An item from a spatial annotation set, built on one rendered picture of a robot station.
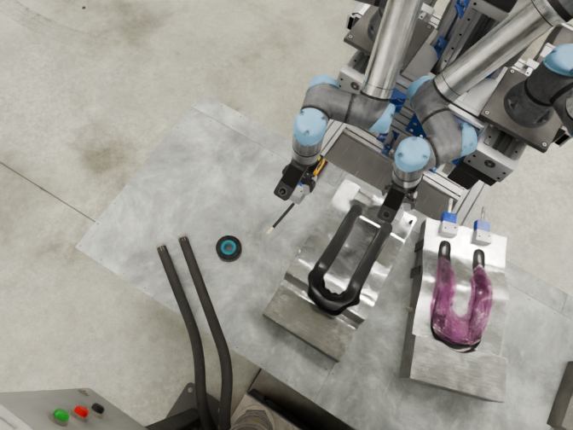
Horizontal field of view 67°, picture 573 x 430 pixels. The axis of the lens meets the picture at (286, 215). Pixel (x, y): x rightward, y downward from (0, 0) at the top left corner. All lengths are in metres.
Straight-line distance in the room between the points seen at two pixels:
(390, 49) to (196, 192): 0.79
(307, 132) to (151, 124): 1.72
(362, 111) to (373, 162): 1.19
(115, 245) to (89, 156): 1.20
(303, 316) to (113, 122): 1.77
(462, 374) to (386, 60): 0.85
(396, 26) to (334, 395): 0.99
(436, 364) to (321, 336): 0.32
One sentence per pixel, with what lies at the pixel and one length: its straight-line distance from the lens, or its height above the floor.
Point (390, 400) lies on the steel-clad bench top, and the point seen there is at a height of 0.80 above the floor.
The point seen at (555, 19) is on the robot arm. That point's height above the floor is 1.51.
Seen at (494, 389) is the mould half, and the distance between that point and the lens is 1.39.
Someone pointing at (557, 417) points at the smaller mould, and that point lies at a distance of 1.56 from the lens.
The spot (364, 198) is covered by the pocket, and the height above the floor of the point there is 0.86.
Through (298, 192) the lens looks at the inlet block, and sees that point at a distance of 1.32.
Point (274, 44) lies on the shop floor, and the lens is 2.90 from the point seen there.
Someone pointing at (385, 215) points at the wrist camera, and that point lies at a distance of 1.22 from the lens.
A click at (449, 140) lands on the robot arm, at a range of 1.10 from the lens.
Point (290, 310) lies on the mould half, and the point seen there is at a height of 0.86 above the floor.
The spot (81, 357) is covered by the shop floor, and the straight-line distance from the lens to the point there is 2.33.
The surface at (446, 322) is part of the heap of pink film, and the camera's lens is 1.38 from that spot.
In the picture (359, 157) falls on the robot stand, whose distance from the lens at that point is 2.26.
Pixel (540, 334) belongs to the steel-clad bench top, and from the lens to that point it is 1.60.
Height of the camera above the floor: 2.16
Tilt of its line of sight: 69 degrees down
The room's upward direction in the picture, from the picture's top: 6 degrees clockwise
